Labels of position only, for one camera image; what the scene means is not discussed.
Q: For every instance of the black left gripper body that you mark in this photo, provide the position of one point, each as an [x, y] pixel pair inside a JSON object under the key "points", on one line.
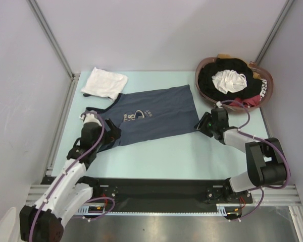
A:
{"points": [[110, 135]]}

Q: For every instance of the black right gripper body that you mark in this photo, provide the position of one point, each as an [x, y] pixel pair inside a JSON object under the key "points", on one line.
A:
{"points": [[206, 125]]}

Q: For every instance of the white graphic tank top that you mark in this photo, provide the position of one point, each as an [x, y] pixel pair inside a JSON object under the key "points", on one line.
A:
{"points": [[104, 84]]}

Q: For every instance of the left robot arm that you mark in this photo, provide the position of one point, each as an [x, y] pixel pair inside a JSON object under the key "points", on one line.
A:
{"points": [[47, 218]]}

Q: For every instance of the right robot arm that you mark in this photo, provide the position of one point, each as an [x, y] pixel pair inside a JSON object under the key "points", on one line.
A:
{"points": [[265, 161]]}

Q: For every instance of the light blue table mat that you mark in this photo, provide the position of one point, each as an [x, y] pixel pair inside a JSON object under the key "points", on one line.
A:
{"points": [[189, 156]]}

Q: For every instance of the red garment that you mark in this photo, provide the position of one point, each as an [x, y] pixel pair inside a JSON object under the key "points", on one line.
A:
{"points": [[249, 102]]}

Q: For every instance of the black garment pile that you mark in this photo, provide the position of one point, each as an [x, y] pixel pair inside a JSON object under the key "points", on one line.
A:
{"points": [[206, 85]]}

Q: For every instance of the black white striped garment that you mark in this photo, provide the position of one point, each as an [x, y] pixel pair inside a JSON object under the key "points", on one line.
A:
{"points": [[263, 88]]}

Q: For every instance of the mustard yellow garment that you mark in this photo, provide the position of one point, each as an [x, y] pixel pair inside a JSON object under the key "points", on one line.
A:
{"points": [[224, 56]]}

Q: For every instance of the pink plastic laundry basket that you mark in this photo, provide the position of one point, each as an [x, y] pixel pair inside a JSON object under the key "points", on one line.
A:
{"points": [[235, 107]]}

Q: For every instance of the white strappy garment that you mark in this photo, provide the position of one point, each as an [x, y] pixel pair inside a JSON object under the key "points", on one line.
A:
{"points": [[229, 81]]}

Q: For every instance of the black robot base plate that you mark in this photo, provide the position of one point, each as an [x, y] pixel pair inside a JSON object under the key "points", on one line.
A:
{"points": [[141, 192]]}

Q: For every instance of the white cable duct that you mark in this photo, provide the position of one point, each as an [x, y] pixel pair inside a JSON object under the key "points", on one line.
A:
{"points": [[178, 210]]}

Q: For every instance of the aluminium frame rail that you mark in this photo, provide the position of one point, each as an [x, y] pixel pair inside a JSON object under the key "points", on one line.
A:
{"points": [[53, 150]]}

